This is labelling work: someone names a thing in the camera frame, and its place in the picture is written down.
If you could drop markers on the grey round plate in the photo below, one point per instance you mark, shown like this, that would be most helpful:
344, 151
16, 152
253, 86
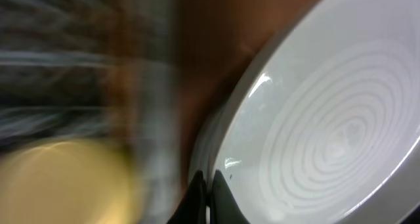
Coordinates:
323, 127

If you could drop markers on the grey plastic dishwasher rack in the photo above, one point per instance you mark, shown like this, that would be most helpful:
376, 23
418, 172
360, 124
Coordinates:
95, 69

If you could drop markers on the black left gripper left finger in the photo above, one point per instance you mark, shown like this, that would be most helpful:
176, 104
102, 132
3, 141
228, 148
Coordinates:
192, 208

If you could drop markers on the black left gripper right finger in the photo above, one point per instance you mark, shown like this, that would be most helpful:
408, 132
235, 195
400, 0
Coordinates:
223, 207

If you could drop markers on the yellow bowl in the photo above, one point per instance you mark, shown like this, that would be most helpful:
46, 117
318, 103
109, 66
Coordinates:
76, 181

